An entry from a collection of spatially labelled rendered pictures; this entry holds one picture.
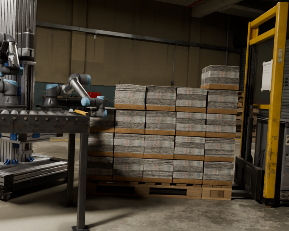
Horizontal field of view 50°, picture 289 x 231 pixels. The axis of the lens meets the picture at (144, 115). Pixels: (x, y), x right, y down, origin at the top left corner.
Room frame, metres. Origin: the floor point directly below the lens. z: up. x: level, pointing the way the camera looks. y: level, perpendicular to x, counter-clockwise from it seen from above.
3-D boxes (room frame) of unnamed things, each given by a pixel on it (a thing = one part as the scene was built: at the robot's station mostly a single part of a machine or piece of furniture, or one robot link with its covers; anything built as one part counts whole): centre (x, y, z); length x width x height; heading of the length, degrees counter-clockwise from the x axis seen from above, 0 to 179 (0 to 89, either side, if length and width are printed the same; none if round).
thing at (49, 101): (3.26, 0.99, 0.87); 0.15 x 0.15 x 0.10
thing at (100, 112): (2.79, 0.40, 0.79); 0.11 x 0.08 x 0.09; 113
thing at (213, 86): (3.12, -0.73, 0.63); 0.38 x 0.29 x 0.97; 2
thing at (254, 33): (3.46, -1.15, 0.97); 0.09 x 0.09 x 1.75; 2
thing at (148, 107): (3.10, -0.14, 0.86); 0.38 x 0.29 x 0.04; 2
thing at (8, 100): (2.83, 1.24, 0.87); 0.15 x 0.15 x 0.10
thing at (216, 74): (3.12, -0.73, 0.65); 0.39 x 0.30 x 1.29; 2
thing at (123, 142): (3.09, -0.01, 0.42); 1.17 x 0.39 x 0.83; 92
